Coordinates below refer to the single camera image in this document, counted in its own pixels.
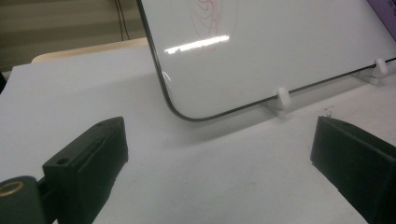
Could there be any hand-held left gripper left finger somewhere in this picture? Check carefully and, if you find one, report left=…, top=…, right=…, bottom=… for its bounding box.
left=42, top=116, right=130, bottom=224

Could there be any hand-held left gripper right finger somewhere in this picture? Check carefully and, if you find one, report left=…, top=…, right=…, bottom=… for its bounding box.
left=309, top=115, right=396, bottom=224

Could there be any white whiteboard with black rim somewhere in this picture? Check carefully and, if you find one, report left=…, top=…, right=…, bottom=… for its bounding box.
left=135, top=0, right=396, bottom=122

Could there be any purple and black whiteboard eraser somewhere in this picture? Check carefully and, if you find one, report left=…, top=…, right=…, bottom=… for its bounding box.
left=366, top=0, right=396, bottom=42

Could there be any white plastic whiteboard stand clip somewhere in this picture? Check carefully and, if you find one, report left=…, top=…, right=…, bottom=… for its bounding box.
left=263, top=87, right=292, bottom=120
left=353, top=58, right=389, bottom=87

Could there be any wooden table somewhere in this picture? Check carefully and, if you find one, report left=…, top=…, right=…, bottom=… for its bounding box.
left=31, top=36, right=149, bottom=65

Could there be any thin black hanging cable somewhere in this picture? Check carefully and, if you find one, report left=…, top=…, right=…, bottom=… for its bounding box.
left=119, top=0, right=132, bottom=41
left=113, top=0, right=125, bottom=42

